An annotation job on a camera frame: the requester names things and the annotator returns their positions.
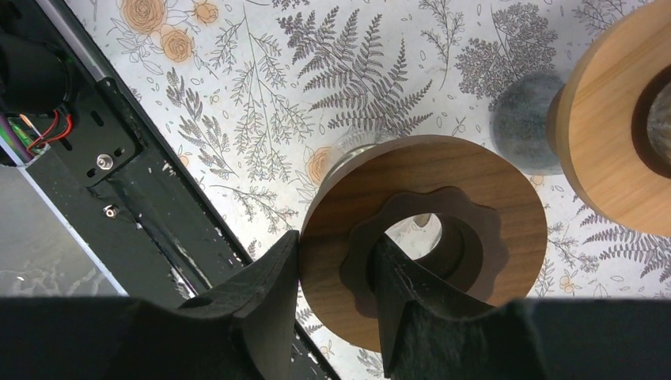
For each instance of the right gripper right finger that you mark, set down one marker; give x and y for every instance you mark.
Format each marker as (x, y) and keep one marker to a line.
(428, 329)

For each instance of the light wooden ring holder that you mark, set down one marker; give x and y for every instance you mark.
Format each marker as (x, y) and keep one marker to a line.
(601, 119)

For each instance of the small glass beaker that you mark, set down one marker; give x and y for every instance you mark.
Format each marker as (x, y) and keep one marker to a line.
(417, 235)

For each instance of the dark wooden ring holder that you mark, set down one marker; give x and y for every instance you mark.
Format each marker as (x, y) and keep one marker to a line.
(493, 242)

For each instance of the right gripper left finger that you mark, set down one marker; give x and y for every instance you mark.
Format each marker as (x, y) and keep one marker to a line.
(240, 329)

